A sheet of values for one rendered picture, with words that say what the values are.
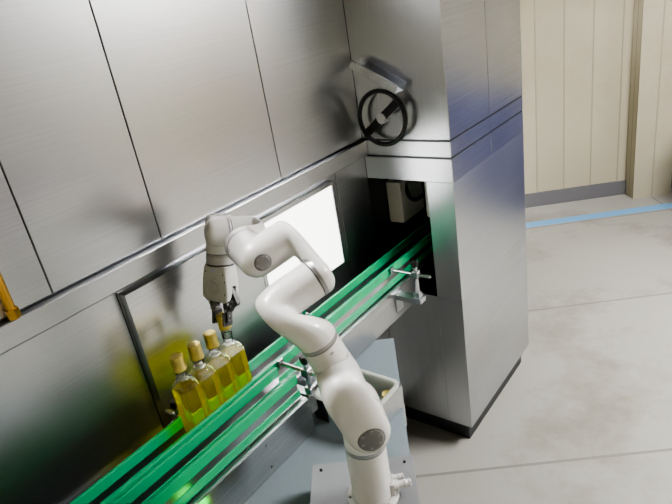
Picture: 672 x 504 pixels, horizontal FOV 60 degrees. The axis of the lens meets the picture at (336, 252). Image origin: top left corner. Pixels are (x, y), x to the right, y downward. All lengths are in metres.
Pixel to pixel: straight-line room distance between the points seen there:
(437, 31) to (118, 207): 1.16
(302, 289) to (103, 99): 0.70
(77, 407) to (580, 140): 4.43
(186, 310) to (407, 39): 1.16
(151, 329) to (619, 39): 4.32
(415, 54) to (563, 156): 3.26
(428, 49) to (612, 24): 3.20
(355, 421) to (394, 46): 1.37
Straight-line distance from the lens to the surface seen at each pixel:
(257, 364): 1.83
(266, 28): 1.92
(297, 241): 1.22
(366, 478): 1.41
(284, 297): 1.18
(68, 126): 1.50
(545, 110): 5.08
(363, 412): 1.19
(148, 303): 1.62
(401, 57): 2.14
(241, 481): 1.64
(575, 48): 5.07
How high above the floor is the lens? 1.94
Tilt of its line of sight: 24 degrees down
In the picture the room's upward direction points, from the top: 10 degrees counter-clockwise
